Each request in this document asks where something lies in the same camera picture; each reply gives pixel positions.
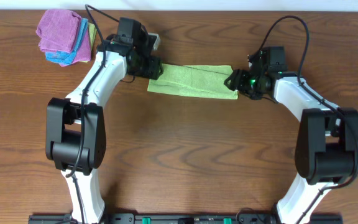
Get light green microfiber cloth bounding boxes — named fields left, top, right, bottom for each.
left=147, top=64, right=238, bottom=100

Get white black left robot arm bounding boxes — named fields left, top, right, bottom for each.
left=45, top=17, right=163, bottom=223

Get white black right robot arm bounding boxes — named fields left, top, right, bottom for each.
left=224, top=47, right=358, bottom=223

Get bottom green folded cloth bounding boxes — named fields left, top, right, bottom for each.
left=88, top=23, right=96, bottom=55

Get lower purple folded cloth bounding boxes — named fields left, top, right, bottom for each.
left=60, top=30, right=91, bottom=67

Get blue folded cloth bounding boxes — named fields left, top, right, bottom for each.
left=45, top=18, right=88, bottom=65

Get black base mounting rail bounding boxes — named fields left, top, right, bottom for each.
left=28, top=213, right=343, bottom=224

